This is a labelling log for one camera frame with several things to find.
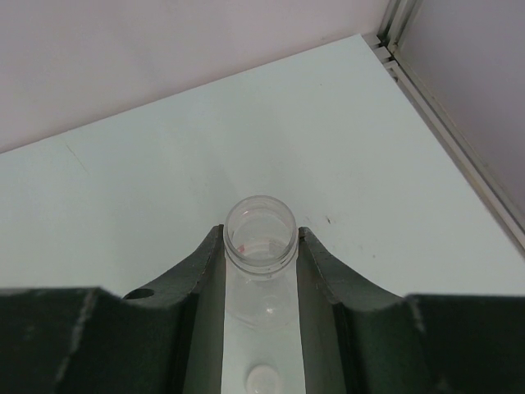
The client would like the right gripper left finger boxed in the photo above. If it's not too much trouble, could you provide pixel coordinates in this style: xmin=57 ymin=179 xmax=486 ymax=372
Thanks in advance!
xmin=1 ymin=226 xmax=226 ymax=393

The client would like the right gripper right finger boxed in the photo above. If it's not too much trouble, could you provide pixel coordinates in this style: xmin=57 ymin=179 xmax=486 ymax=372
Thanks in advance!
xmin=296 ymin=227 xmax=524 ymax=393

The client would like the white bottle cap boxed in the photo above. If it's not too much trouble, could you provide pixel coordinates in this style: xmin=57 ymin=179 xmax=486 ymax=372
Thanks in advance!
xmin=244 ymin=364 xmax=282 ymax=394

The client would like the clear unlabeled plastic bottle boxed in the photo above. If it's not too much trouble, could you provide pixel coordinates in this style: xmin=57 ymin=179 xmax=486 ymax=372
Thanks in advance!
xmin=223 ymin=195 xmax=299 ymax=330

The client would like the right aluminium frame post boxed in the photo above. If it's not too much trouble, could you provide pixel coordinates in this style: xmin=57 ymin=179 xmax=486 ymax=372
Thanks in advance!
xmin=367 ymin=1 xmax=524 ymax=249

